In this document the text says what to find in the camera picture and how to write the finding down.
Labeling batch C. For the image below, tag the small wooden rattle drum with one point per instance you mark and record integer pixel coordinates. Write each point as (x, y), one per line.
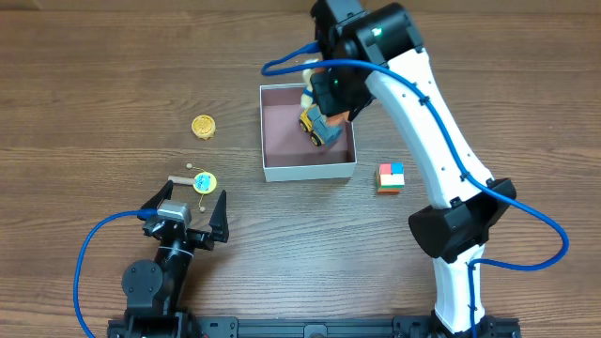
(203, 183)

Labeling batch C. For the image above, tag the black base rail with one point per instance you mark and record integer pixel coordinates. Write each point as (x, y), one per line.
(232, 327)

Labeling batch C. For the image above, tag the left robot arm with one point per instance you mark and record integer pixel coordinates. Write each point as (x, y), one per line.
(153, 287)

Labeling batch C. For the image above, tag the multicoloured puzzle cube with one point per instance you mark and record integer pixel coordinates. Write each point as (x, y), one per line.
(390, 177)

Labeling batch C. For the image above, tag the yellow and grey toy truck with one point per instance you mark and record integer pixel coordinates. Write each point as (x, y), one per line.
(313, 122)

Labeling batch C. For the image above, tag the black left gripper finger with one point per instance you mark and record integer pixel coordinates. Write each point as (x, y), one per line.
(164, 193)
(218, 221)

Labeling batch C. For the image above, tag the white square cardboard box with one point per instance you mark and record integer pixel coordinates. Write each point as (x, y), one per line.
(288, 152)

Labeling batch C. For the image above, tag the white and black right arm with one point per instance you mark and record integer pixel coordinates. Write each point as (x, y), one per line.
(380, 55)

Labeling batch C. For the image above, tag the cream plush animal toy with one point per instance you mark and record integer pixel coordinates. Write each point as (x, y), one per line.
(307, 98)

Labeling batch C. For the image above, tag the yellow round ridged toy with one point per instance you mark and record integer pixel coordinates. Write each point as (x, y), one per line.
(203, 127)

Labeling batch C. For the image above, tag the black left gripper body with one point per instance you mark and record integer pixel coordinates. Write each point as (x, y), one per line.
(191, 235)

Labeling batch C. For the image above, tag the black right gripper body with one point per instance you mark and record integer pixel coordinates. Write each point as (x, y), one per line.
(326, 100)

